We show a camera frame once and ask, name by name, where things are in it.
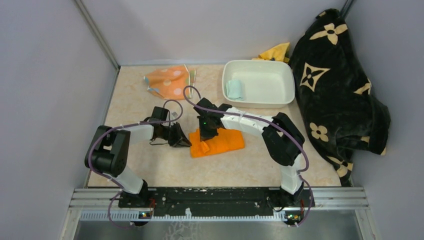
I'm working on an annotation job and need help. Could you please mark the aluminium frame rail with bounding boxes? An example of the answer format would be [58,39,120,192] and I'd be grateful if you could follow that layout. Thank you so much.
[60,187,380,240]

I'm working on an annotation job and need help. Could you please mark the black floral blanket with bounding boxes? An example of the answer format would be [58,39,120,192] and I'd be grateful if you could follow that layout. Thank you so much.
[288,8,391,187]

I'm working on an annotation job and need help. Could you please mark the purple cable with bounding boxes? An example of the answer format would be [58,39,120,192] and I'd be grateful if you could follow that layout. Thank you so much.
[182,85,314,228]
[86,99,184,230]

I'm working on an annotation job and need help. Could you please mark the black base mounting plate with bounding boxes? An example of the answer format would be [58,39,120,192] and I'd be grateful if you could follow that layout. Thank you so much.
[118,187,315,217]

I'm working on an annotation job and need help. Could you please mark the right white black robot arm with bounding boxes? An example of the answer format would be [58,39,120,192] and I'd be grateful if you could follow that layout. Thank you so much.
[193,98,305,206]

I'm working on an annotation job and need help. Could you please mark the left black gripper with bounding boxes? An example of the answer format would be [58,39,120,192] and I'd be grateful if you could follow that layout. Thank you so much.
[160,121,192,148]

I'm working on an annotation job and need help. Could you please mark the yellow towel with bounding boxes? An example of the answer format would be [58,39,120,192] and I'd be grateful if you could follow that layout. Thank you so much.
[252,42,290,64]

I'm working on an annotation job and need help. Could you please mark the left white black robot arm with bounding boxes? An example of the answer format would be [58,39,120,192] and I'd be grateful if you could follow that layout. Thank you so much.
[84,106,192,208]

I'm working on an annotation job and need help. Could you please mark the plain bright orange towel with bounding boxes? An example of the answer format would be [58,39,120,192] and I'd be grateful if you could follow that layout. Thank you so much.
[188,128,245,158]

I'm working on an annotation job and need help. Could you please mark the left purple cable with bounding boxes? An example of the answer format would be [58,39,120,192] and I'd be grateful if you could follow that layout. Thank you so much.
[86,99,184,230]

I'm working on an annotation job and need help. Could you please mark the light mint green towel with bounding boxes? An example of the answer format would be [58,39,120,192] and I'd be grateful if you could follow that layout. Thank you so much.
[226,79,244,101]

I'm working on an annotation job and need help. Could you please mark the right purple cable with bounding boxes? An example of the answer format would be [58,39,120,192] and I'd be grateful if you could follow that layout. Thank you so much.
[182,85,314,228]

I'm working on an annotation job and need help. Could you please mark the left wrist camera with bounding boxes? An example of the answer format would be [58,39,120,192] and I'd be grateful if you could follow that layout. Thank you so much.
[168,111,179,124]

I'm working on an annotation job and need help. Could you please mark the orange polka dot towel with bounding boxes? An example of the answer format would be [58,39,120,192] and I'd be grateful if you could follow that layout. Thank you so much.
[143,64,197,101]

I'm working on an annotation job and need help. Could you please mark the white plastic bin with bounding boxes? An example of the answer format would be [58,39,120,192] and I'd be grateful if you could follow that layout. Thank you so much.
[221,60,295,109]

